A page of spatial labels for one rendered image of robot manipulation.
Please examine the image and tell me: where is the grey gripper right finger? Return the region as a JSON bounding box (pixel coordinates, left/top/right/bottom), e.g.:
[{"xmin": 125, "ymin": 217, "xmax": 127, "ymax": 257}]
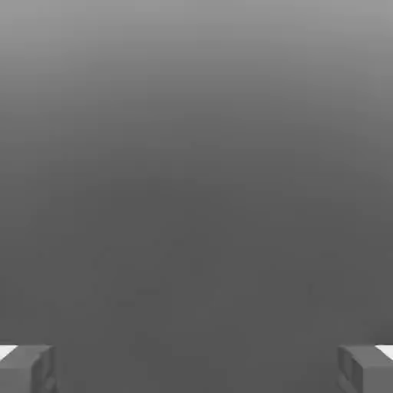
[{"xmin": 336, "ymin": 344, "xmax": 393, "ymax": 393}]

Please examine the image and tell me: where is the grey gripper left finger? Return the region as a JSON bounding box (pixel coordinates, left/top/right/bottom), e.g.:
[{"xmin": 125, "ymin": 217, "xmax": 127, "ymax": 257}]
[{"xmin": 0, "ymin": 344, "xmax": 58, "ymax": 393}]

